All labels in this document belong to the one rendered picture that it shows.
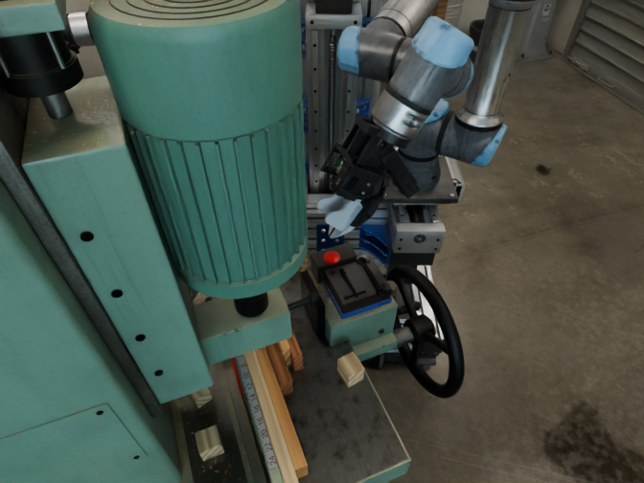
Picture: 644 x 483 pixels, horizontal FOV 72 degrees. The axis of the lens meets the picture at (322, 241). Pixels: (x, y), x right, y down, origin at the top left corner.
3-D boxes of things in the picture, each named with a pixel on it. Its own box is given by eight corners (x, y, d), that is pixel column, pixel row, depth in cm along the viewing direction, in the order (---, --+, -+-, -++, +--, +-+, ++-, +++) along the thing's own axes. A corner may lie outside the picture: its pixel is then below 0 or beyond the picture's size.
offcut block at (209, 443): (224, 452, 79) (220, 444, 76) (203, 461, 78) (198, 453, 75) (219, 432, 81) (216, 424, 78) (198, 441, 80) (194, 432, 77)
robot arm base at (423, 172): (386, 159, 138) (389, 131, 131) (434, 159, 138) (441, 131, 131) (391, 190, 128) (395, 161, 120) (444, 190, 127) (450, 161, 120)
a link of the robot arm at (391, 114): (412, 99, 69) (440, 124, 63) (396, 125, 71) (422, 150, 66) (376, 81, 65) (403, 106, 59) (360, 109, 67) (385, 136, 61)
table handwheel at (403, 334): (480, 420, 86) (461, 281, 79) (388, 461, 81) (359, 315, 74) (406, 357, 113) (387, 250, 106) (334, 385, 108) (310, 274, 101)
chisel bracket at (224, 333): (293, 343, 73) (290, 312, 67) (208, 372, 69) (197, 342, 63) (279, 309, 78) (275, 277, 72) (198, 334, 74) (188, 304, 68)
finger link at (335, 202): (302, 220, 76) (327, 176, 72) (329, 226, 80) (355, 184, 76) (308, 232, 74) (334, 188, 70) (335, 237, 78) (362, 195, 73)
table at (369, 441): (457, 452, 75) (465, 438, 71) (285, 531, 67) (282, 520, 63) (322, 223, 114) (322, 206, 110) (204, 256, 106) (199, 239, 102)
